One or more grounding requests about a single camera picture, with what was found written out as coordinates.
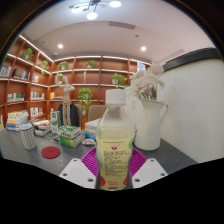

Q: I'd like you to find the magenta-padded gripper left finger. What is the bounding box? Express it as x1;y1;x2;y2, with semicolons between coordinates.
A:
59;147;100;190

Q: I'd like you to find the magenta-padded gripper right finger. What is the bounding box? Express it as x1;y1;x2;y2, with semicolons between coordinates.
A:
128;147;169;190

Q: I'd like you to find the clear bottle with yellow drink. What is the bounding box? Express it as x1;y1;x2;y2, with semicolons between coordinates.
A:
95;89;137;192

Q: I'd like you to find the small orange white packet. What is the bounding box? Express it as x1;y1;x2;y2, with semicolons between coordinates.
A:
81;138;97;147

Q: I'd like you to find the flat round red coaster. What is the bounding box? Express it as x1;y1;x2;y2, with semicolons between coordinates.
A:
40;146;62;160

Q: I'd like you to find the green and white box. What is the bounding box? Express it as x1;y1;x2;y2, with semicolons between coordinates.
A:
58;125;83;148

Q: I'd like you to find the white jug vase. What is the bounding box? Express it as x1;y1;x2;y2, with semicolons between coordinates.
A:
133;98;169;152

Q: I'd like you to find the green and white carton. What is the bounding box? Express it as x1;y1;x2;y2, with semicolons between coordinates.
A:
50;110;63;135

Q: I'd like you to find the dark chair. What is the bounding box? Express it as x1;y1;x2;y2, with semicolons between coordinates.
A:
57;103;81;127

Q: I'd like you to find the stack of magazines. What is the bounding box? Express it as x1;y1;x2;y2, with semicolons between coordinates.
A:
29;118;53;137

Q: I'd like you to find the beige chair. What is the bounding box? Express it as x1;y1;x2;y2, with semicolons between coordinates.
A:
87;104;108;123

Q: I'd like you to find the wooden artist mannequin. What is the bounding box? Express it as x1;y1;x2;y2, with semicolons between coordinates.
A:
54;75;76;126

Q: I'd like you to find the pink and white flower bouquet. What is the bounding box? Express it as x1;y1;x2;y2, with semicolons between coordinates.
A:
125;63;166;101

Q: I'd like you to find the ceiling air vent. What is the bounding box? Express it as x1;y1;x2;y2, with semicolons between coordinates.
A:
108;21;136;30

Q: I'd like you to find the branched ceiling lamp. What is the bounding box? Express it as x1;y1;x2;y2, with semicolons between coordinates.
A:
68;0;123;21

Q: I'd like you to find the wooden wall shelf unit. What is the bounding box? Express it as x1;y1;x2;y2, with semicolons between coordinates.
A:
0;34;153;131

